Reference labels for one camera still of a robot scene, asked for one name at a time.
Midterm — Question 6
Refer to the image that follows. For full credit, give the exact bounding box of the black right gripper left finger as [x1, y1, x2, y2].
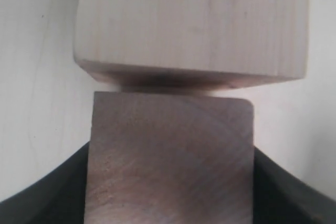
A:
[1, 144, 89, 223]

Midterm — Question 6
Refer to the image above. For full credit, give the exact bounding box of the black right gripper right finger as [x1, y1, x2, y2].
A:
[253, 148, 335, 224]

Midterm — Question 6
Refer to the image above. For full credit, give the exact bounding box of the second largest wooden cube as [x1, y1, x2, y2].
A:
[84, 92, 254, 223]

